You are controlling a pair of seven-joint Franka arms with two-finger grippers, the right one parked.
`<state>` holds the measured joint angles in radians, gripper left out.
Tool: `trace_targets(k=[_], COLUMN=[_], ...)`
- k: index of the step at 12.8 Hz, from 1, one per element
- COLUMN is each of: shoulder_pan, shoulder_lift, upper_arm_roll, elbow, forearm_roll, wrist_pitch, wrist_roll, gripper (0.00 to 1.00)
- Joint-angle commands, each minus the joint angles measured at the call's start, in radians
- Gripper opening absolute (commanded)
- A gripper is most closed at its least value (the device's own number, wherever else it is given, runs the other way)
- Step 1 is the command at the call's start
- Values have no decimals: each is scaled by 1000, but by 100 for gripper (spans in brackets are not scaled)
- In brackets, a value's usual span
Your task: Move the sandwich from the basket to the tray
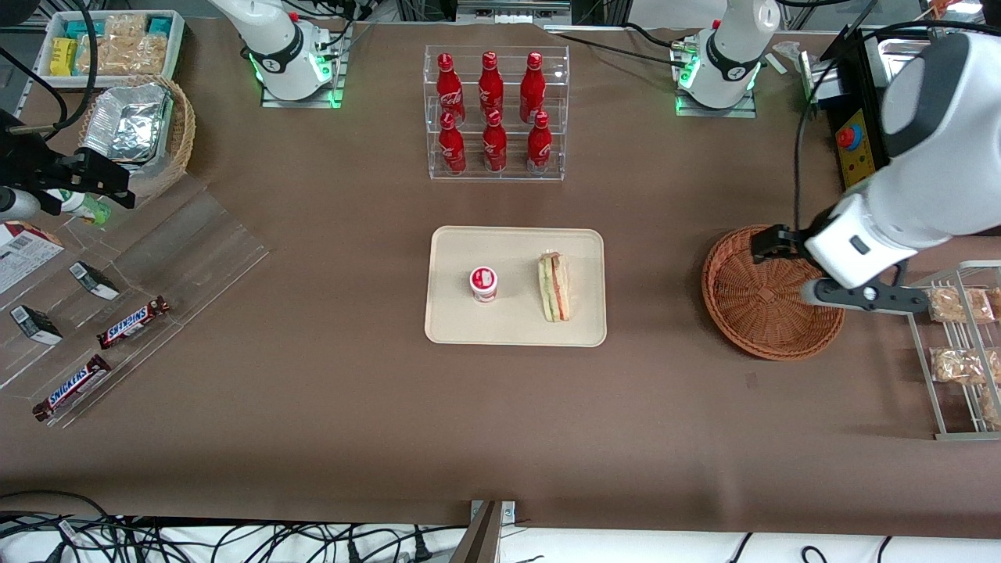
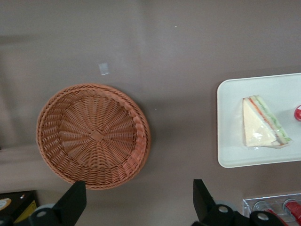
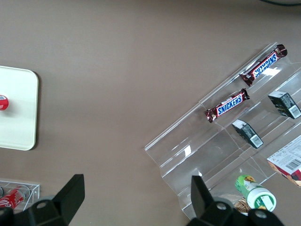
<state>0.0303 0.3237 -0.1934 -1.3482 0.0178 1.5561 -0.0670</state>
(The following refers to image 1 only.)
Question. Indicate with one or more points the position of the brown round wicker basket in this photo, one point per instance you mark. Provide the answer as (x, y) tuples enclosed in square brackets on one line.
[(766, 313)]

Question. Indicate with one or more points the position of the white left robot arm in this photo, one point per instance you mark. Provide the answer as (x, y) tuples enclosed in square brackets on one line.
[(938, 156)]

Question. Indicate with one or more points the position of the small rice cracker bag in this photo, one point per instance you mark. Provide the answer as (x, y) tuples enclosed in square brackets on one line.
[(125, 25)]

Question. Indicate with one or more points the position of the triangle sandwich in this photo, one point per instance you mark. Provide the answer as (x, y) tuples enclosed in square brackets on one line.
[(555, 289)]

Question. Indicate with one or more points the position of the red white yogurt cup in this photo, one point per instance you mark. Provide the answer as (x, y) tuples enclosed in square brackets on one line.
[(483, 285)]

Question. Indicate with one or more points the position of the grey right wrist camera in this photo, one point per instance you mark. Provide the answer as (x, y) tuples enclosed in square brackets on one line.
[(16, 205)]

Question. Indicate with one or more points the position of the red cola bottle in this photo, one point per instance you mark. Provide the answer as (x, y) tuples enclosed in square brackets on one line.
[(452, 147), (490, 82), (447, 84), (494, 145), (532, 84), (539, 147)]

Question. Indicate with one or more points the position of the brown Snickers bar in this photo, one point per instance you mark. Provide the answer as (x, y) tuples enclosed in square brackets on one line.
[(133, 322), (70, 387)]

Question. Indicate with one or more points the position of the teal snack pack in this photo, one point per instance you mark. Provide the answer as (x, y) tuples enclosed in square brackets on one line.
[(160, 25), (82, 29)]

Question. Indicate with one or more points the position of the yellow snack pack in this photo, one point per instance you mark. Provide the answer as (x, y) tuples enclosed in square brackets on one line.
[(62, 56)]

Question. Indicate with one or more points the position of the large rice cracker bag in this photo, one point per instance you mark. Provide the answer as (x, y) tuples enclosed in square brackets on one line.
[(125, 55)]

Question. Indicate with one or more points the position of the green white small bottle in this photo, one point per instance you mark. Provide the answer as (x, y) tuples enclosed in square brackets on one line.
[(86, 207)]

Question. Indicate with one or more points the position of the clear acrylic bottle rack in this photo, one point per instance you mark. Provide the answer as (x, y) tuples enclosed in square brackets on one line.
[(507, 173)]

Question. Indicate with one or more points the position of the beige plastic tray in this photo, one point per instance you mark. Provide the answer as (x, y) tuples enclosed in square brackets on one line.
[(469, 328)]

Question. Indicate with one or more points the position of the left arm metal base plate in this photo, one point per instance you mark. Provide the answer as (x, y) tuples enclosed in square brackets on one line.
[(715, 112)]

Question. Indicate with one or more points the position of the white red printed carton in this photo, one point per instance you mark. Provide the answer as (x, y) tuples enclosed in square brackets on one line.
[(23, 258)]

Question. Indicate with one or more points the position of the clear bagged cracker snack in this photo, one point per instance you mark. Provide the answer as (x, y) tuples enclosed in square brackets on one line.
[(958, 305), (996, 302), (958, 365), (992, 407)]

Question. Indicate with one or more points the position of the small black white box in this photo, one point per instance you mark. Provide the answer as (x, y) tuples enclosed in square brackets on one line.
[(35, 324), (94, 280)]

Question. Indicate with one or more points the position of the steel warmer pan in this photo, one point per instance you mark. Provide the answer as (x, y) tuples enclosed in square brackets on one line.
[(899, 48)]

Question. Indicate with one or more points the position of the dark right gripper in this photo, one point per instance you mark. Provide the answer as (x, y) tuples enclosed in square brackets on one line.
[(25, 169)]

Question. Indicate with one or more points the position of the aluminium foil tray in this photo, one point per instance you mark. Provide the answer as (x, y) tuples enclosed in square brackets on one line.
[(129, 121)]

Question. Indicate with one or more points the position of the white plastic snack bin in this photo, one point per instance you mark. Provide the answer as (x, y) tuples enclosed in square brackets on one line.
[(178, 39)]

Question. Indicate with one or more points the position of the metal table bracket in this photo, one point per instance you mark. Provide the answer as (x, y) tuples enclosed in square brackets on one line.
[(485, 539)]

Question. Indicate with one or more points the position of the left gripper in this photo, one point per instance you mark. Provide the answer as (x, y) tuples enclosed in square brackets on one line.
[(798, 238)]

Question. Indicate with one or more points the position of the clear acrylic display stand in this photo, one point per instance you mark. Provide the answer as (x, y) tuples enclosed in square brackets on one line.
[(203, 250)]

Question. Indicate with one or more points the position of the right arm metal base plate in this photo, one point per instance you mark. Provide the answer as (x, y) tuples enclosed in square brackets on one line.
[(301, 102)]

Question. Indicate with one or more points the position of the tan wicker basket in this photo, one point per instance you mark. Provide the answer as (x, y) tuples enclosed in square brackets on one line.
[(184, 133)]

